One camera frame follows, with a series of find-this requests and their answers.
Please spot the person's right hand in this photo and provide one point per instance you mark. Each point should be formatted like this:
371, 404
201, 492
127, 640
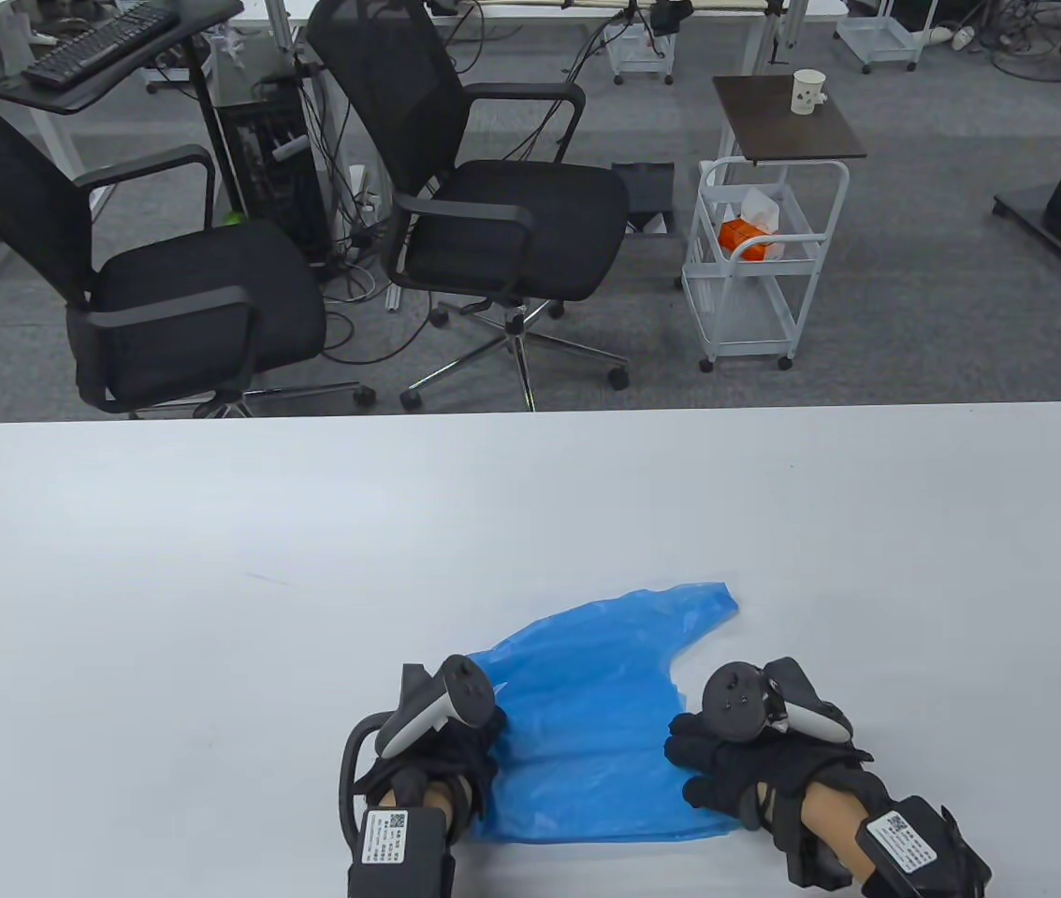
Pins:
755, 772

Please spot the person's left hand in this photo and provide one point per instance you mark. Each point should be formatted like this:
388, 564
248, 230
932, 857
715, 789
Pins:
465, 748

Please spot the blue plastic bag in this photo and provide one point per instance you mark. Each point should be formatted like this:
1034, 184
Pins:
587, 711

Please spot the person's left forearm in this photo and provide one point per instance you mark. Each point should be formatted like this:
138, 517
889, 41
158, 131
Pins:
437, 800

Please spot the person's right forearm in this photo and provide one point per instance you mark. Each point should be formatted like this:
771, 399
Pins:
835, 818

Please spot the left black white controller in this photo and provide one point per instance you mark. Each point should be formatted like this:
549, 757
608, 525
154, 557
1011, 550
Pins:
460, 692

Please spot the black white controller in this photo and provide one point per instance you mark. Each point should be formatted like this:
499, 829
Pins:
732, 702
460, 692

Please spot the right black white controller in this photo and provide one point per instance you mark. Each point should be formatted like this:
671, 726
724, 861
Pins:
732, 702

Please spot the black mesh office chair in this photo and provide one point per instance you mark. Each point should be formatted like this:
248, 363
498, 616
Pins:
521, 224
203, 299

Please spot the orange tissue box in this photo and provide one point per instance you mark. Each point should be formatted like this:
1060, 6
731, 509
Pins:
744, 238

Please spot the black box on floor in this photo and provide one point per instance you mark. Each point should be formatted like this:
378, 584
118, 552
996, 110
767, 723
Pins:
645, 192

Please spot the black computer tower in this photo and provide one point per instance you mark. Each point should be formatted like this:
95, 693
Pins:
273, 178

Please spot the dark brown side table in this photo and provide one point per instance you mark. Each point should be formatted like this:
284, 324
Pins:
774, 131

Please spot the white paper cup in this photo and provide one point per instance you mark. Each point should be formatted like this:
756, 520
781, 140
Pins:
806, 94

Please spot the small white rolling cart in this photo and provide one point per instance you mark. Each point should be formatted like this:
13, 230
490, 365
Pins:
640, 51
886, 37

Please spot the long white desk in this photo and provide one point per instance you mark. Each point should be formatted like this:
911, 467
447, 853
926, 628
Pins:
530, 9

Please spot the black tray stand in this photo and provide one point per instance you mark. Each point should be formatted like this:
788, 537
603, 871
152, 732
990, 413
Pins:
184, 42

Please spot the black keyboard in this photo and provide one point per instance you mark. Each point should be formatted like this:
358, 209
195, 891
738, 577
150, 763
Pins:
100, 42

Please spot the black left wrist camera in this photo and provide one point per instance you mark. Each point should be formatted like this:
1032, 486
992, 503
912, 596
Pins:
409, 865

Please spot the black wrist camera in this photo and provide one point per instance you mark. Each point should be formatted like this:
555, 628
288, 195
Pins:
409, 865
933, 851

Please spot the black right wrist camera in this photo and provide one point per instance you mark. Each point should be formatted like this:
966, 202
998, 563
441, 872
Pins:
933, 851

